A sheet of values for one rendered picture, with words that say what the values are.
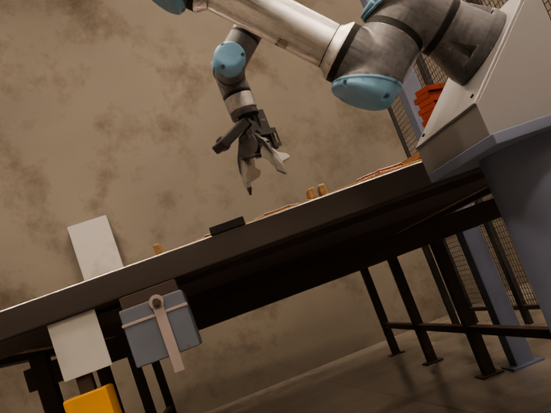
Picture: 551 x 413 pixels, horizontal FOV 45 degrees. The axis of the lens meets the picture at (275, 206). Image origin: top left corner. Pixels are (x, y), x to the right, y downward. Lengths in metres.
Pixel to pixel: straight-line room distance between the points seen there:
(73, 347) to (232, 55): 0.74
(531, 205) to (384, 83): 0.33
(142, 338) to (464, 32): 0.85
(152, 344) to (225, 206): 5.38
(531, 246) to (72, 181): 5.87
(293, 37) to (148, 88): 5.85
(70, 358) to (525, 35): 1.06
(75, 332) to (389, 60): 0.82
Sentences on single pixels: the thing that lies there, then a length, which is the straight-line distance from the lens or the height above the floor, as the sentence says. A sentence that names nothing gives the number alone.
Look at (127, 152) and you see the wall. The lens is 6.83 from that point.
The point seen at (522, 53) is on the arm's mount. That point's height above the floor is 0.99.
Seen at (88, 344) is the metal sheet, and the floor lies 0.79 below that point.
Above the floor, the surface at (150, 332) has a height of 0.77.
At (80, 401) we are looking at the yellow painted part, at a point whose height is 0.69.
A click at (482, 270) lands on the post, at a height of 0.52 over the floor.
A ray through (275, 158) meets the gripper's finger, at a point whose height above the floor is 1.06.
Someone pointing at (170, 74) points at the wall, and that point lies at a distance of 7.11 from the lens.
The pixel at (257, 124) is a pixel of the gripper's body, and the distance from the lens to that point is 1.70.
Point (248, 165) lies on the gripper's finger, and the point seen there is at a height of 1.08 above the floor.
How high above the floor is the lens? 0.74
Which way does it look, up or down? 8 degrees up
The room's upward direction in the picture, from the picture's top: 20 degrees counter-clockwise
